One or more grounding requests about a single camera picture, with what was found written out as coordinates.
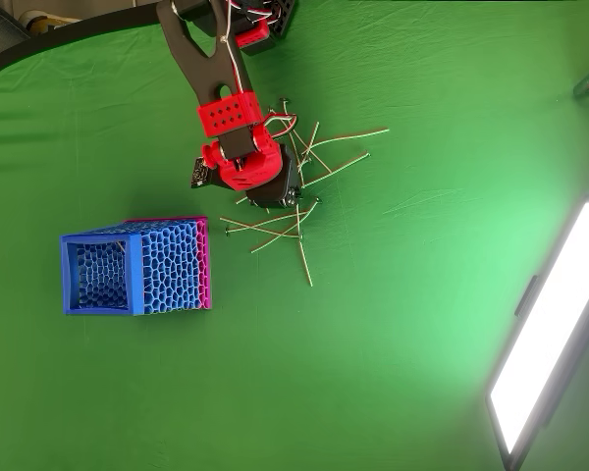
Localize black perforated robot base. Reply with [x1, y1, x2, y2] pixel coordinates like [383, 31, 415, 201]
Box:
[267, 0, 299, 40]

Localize blue and magenta mesh basket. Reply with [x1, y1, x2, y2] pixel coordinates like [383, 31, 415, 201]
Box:
[59, 215, 212, 318]

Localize green table cloth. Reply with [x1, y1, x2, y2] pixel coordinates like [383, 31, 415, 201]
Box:
[0, 0, 589, 471]

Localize white and yellow item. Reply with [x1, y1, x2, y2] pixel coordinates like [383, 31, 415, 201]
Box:
[18, 12, 80, 36]

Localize black LED light panel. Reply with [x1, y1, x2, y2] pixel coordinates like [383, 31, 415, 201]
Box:
[484, 193, 589, 471]

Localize dark grey chair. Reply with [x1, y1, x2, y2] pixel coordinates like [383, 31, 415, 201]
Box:
[0, 0, 31, 59]

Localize red white servo cable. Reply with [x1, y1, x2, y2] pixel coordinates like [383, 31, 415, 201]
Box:
[260, 112, 299, 139]
[218, 0, 244, 97]

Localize small camera on black bracket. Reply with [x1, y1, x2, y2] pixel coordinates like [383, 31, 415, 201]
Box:
[189, 155, 213, 190]

